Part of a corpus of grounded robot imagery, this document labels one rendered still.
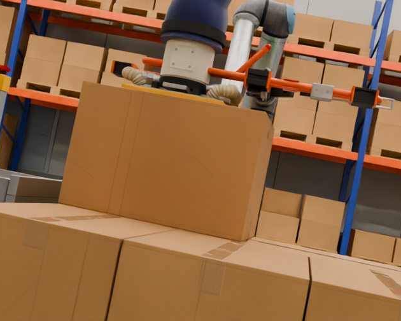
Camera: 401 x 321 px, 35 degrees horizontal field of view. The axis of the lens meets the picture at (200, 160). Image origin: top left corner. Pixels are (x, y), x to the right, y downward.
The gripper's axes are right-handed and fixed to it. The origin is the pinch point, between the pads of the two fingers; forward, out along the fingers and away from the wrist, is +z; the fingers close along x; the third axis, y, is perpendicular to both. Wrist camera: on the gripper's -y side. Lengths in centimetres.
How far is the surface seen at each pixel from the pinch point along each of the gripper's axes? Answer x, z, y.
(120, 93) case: -14.9, 18.7, 42.8
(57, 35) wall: 183, -807, 450
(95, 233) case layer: -54, 79, 22
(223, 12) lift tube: 20.0, 3.9, 18.0
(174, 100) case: -14.5, 19.1, 25.0
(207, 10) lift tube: 18.1, 9.7, 22.5
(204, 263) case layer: -55, 79, -2
